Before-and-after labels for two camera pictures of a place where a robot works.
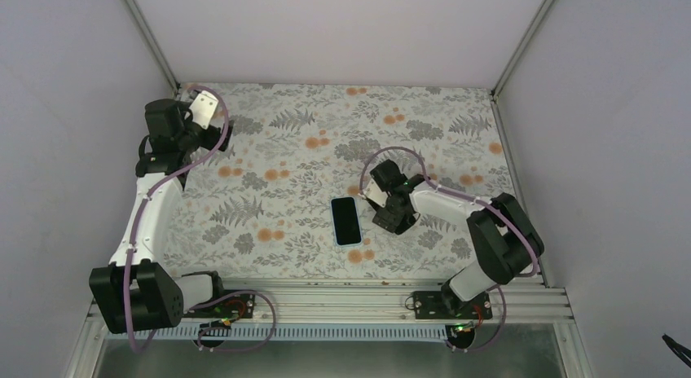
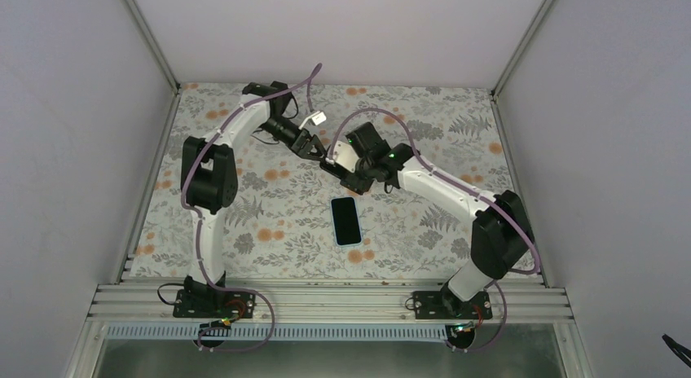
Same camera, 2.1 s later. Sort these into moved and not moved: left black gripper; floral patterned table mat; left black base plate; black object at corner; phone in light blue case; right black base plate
Moved: left black gripper
Not moved: left black base plate; right black base plate; black object at corner; floral patterned table mat; phone in light blue case
